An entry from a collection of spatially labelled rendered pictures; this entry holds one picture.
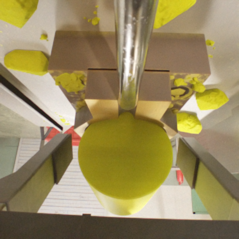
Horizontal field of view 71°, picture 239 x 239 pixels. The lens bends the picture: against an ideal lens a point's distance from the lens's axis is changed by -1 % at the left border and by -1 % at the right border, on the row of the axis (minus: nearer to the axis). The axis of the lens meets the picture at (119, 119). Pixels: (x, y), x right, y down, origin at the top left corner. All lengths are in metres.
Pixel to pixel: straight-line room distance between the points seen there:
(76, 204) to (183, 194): 3.20
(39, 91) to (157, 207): 5.61
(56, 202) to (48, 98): 5.70
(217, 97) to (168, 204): 5.63
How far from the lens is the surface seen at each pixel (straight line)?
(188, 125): 0.24
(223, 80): 0.18
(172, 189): 5.78
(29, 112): 0.29
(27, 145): 6.38
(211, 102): 0.18
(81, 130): 0.15
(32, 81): 0.19
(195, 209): 5.98
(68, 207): 5.79
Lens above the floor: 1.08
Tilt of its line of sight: 18 degrees down
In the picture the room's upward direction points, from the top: 178 degrees counter-clockwise
